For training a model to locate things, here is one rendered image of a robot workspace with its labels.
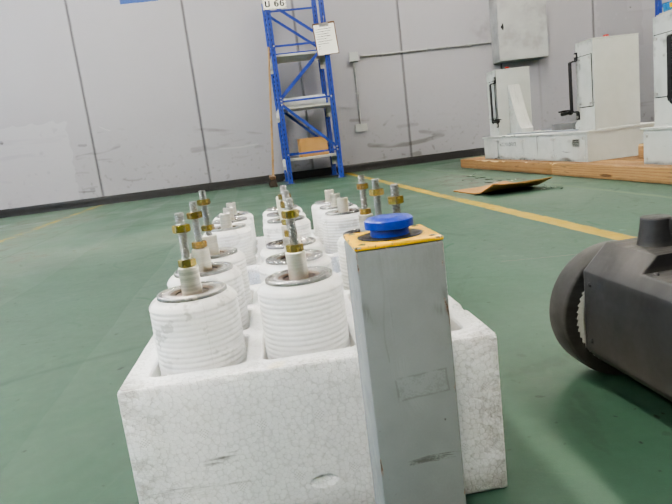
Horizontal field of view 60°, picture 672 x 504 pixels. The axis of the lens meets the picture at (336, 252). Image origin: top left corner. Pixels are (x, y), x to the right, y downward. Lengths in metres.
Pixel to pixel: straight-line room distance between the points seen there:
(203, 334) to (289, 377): 0.10
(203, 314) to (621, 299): 0.52
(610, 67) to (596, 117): 0.30
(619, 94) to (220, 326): 3.58
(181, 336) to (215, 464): 0.14
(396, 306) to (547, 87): 7.45
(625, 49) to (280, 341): 3.61
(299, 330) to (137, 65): 6.57
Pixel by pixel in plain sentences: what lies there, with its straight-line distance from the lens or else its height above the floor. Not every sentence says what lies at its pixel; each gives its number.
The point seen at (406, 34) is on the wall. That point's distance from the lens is 7.31.
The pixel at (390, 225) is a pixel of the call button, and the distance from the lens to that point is 0.46.
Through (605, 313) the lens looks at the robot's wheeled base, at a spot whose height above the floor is 0.13.
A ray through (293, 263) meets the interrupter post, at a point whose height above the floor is 0.27.
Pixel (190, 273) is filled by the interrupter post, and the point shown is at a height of 0.27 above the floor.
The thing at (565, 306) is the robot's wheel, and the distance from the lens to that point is 0.91.
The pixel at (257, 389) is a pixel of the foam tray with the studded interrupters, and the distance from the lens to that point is 0.61.
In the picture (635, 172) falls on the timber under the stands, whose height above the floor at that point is 0.05.
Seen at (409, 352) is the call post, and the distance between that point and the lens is 0.48.
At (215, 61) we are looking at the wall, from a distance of 7.03.
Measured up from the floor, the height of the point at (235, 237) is 0.24.
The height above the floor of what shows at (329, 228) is 0.23.
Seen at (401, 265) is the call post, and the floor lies 0.30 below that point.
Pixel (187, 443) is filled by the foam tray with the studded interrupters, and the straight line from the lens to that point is 0.64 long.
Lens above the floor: 0.40
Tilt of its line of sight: 11 degrees down
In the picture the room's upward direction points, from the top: 7 degrees counter-clockwise
